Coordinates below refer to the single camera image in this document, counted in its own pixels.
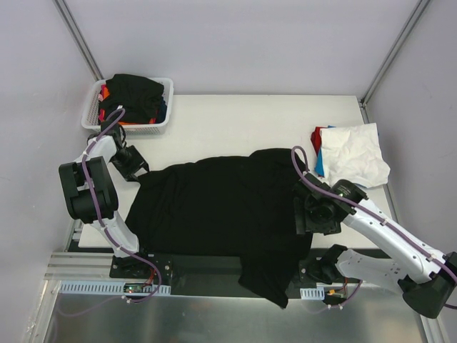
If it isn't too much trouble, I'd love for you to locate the white plastic laundry basket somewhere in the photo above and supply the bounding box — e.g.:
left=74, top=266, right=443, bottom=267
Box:
left=81, top=77, right=174, bottom=136

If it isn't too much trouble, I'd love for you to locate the white t shirt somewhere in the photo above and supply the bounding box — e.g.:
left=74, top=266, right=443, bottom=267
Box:
left=321, top=123, right=391, bottom=189

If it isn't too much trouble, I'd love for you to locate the black t shirt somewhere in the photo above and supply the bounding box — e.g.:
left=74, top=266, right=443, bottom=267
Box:
left=126, top=148, right=312, bottom=308
left=102, top=74, right=164, bottom=119

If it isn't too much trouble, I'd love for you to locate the red t shirt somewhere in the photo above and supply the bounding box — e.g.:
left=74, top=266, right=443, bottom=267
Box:
left=311, top=126, right=326, bottom=155

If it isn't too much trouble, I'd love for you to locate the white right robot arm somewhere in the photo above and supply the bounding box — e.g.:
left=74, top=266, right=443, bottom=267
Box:
left=293, top=174, right=456, bottom=319

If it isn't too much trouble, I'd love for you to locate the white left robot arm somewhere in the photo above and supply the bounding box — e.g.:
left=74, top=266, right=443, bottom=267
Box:
left=59, top=119, right=151, bottom=278

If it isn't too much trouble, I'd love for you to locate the pink t shirt in basket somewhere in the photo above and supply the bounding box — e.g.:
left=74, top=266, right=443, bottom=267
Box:
left=98, top=84, right=109, bottom=123

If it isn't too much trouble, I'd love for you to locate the dark blue t shirt in basket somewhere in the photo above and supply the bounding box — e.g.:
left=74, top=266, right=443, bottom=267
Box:
left=154, top=96, right=167, bottom=124

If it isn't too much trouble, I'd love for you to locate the black t shirt in basket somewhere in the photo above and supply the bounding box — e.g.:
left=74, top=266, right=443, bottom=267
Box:
left=102, top=74, right=164, bottom=119

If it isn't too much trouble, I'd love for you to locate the orange t shirt in basket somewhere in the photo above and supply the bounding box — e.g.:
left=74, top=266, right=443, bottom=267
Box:
left=97, top=84, right=156, bottom=125

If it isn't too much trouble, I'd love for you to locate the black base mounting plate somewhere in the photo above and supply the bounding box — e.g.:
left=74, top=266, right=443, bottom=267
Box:
left=109, top=247, right=363, bottom=297

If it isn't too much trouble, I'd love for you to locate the right white cable duct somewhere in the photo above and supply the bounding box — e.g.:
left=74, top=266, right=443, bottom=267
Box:
left=300, top=287, right=325, bottom=301

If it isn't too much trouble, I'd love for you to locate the white cable duct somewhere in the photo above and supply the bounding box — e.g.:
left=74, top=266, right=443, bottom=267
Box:
left=59, top=281, right=171, bottom=297
left=300, top=287, right=325, bottom=301

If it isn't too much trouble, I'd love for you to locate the aluminium front rail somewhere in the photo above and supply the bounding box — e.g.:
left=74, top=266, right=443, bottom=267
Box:
left=44, top=253, right=428, bottom=287

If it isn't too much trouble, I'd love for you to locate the left aluminium frame post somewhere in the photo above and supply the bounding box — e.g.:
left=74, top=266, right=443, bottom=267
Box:
left=51, top=0, right=105, bottom=91

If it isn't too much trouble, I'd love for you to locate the aluminium frame post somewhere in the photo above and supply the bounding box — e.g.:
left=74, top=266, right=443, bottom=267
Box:
left=51, top=0, right=105, bottom=91
left=360, top=0, right=433, bottom=108

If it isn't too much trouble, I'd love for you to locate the left white cable duct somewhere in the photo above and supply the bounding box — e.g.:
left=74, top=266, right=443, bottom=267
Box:
left=59, top=281, right=171, bottom=297

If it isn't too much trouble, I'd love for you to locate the right aluminium frame post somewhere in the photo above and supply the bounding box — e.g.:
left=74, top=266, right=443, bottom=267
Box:
left=360, top=0, right=433, bottom=108

